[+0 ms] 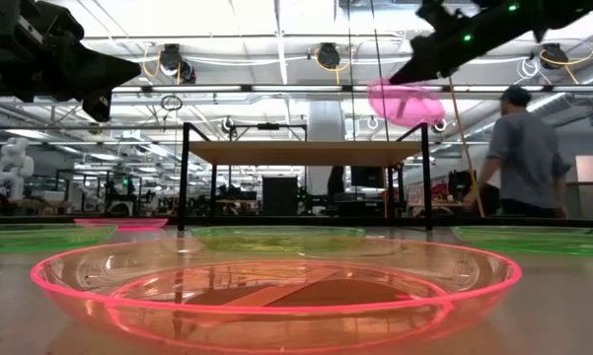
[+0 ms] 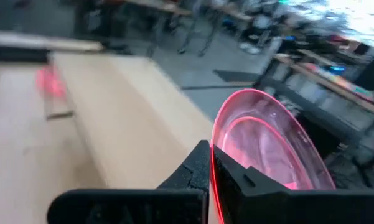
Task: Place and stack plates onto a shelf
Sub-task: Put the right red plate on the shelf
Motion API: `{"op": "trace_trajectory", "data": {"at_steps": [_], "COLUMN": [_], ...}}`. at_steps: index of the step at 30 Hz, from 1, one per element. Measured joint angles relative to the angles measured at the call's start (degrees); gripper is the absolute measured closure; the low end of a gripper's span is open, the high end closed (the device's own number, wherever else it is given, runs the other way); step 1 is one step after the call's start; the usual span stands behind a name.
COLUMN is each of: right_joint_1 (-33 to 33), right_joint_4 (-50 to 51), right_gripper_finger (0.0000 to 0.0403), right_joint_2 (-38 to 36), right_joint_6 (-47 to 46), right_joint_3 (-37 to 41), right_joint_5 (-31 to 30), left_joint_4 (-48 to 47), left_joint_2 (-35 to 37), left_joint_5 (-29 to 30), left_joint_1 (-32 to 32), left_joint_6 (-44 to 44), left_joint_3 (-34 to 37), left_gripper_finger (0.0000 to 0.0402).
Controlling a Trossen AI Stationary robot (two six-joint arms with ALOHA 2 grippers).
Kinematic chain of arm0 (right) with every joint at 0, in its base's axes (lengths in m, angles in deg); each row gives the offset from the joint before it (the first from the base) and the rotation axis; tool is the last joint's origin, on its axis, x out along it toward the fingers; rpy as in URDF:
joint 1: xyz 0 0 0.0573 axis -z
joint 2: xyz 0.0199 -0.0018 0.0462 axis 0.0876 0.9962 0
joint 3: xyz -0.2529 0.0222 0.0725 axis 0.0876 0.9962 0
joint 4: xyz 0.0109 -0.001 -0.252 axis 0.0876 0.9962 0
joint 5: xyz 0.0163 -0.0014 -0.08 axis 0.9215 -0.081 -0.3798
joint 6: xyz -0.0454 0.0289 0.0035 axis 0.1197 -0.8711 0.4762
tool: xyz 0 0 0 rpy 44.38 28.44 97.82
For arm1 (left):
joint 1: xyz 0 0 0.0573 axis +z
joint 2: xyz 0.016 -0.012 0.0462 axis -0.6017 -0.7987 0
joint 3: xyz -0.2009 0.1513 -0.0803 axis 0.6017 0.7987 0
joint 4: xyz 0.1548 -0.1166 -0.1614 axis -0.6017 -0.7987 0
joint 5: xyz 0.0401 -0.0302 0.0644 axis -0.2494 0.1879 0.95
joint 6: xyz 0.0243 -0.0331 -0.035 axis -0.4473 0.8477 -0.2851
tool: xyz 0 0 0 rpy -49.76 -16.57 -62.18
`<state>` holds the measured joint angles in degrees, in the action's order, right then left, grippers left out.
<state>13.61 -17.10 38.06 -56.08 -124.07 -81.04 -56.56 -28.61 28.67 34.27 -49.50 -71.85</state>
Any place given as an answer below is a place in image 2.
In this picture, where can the pink translucent plastic plate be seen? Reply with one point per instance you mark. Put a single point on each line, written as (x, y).
(51, 84)

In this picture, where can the red translucent plastic plate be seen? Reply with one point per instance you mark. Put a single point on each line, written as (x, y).
(261, 140)

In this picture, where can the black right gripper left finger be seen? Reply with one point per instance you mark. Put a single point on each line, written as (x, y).
(180, 205)

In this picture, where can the person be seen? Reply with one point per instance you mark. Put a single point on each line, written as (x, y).
(261, 21)

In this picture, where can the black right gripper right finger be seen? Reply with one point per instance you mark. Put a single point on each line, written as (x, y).
(267, 205)

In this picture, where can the wooden workbench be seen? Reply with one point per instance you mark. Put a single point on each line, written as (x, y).
(330, 79)

